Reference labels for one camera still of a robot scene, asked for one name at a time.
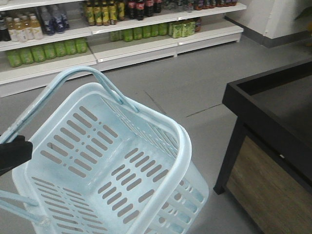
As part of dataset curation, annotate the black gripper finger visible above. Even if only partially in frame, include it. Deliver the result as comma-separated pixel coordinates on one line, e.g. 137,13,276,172
0,136,33,176

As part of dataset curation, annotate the light blue plastic basket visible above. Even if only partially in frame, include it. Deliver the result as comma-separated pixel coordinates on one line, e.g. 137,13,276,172
0,66,209,234

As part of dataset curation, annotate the white store shelving unit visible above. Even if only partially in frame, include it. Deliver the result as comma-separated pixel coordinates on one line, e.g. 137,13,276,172
0,0,247,97

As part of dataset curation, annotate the black wooden produce stand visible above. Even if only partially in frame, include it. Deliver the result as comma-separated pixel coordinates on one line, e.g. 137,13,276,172
214,59,312,234

